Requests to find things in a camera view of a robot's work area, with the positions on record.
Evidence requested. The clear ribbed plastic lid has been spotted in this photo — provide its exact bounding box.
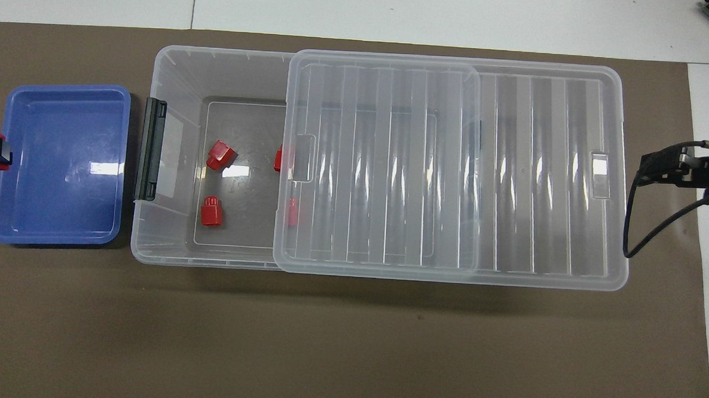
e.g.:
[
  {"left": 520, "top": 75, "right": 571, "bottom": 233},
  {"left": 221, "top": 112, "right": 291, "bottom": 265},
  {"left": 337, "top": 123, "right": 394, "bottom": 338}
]
[{"left": 271, "top": 48, "right": 638, "bottom": 292}]

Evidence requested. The blue plastic tray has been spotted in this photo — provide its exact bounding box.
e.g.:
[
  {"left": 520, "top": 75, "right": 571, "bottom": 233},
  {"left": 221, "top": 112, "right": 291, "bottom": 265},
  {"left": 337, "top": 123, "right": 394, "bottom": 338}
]
[{"left": 0, "top": 79, "right": 134, "bottom": 250}]

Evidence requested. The clear plastic storage box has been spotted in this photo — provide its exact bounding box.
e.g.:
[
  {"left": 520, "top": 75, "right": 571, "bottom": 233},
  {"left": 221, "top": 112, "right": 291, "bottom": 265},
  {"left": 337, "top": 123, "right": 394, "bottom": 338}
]
[{"left": 129, "top": 44, "right": 487, "bottom": 280}]

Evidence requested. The brown table mat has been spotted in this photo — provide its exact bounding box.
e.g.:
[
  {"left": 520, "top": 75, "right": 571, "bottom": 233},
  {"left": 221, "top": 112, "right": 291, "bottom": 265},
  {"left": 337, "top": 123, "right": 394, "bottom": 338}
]
[{"left": 0, "top": 21, "right": 709, "bottom": 398}]

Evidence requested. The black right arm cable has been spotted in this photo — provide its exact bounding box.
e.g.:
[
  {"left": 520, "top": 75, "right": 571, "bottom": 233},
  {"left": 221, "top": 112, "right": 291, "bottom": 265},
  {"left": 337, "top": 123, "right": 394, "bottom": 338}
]
[{"left": 622, "top": 137, "right": 709, "bottom": 262}]

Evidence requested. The black box latch handle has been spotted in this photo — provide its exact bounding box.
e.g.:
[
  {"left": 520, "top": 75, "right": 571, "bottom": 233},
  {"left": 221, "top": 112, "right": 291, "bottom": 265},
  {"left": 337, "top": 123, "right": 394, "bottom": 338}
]
[{"left": 135, "top": 97, "right": 168, "bottom": 203}]

